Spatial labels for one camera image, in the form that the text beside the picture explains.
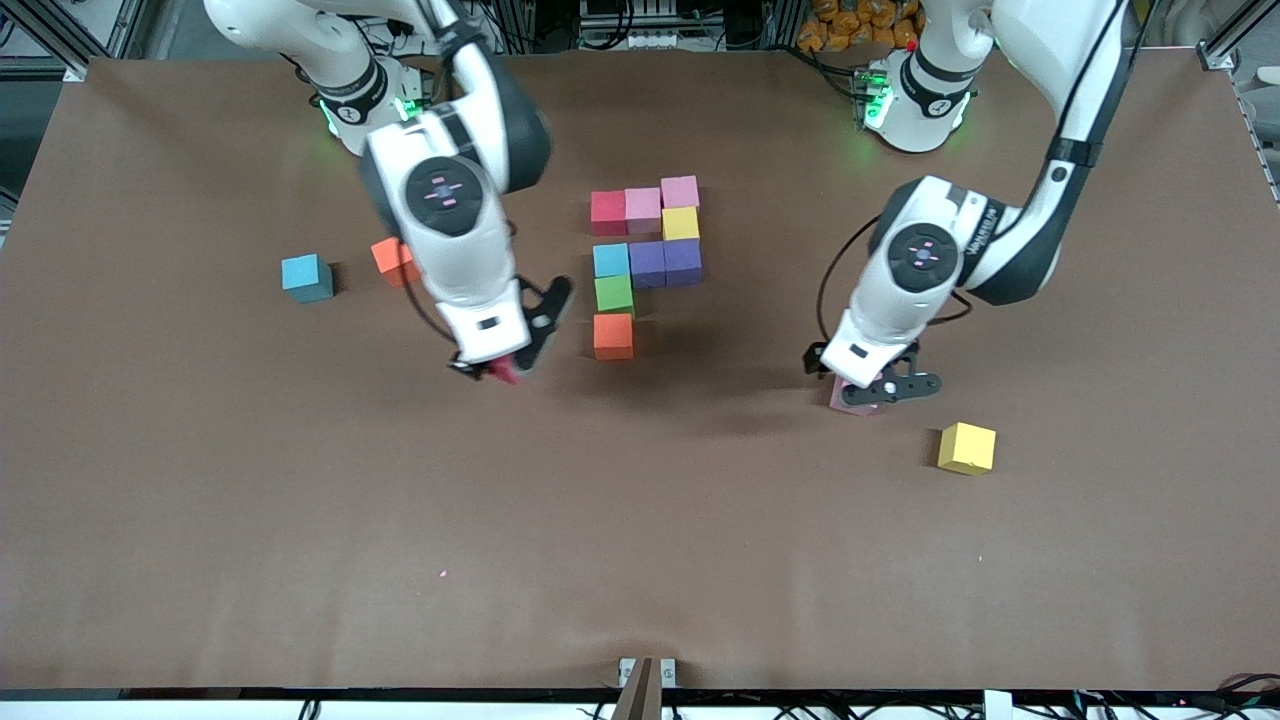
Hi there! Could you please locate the orange foam cube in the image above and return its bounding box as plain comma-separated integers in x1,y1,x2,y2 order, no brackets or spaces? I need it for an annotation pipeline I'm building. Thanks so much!
593,313,635,361
370,237,422,289

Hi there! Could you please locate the purple foam cube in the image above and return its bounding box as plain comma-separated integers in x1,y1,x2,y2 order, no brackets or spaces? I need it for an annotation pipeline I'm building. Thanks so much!
664,239,703,288
629,241,667,290

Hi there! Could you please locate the brown table cover sheet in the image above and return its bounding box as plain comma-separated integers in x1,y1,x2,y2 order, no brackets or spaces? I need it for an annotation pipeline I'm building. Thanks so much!
0,45,1280,693

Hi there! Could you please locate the pile of orange objects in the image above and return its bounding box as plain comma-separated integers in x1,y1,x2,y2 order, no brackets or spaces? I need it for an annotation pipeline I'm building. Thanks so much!
797,0,926,53

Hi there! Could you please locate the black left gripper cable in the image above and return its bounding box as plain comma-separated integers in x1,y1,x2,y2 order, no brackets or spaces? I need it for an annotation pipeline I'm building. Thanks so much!
816,215,976,346

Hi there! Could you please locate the metal bracket with post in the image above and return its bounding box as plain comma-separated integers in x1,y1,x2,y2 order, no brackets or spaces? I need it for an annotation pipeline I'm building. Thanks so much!
612,657,678,720

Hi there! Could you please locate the aluminium edge rail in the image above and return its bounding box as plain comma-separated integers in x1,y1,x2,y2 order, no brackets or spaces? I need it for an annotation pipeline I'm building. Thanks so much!
1238,82,1280,209

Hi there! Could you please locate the aluminium frame profile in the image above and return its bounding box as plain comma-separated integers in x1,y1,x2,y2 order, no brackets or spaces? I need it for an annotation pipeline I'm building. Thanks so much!
0,0,166,63
1195,0,1280,61

